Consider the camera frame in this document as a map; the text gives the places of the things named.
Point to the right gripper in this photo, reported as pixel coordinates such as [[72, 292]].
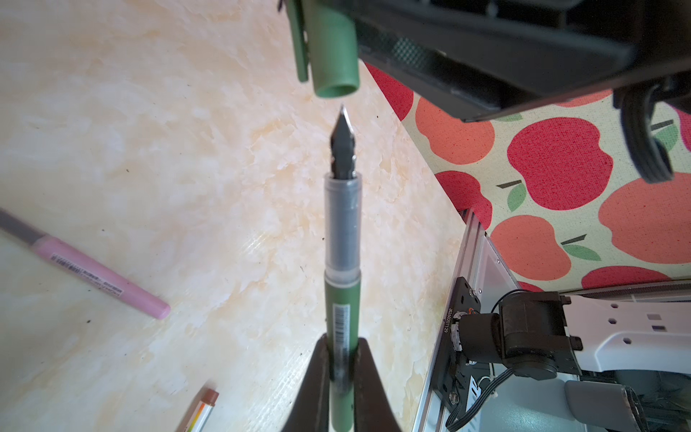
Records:
[[481, 60]]

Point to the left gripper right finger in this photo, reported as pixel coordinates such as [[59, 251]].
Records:
[[372, 412]]

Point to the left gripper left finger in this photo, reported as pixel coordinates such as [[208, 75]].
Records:
[[310, 412]]

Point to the dark green pen cap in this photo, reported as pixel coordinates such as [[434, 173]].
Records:
[[324, 47]]

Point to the dark green pen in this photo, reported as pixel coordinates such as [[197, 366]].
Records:
[[342, 277]]

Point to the pink pen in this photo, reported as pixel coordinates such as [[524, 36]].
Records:
[[77, 263]]

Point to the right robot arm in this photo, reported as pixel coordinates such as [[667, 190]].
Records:
[[563, 127]]

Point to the white pen brown end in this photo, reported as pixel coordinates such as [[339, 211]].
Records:
[[202, 411]]

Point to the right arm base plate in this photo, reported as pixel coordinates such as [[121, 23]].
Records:
[[453, 377]]

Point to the aluminium front rail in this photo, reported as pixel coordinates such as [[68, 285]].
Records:
[[480, 264]]

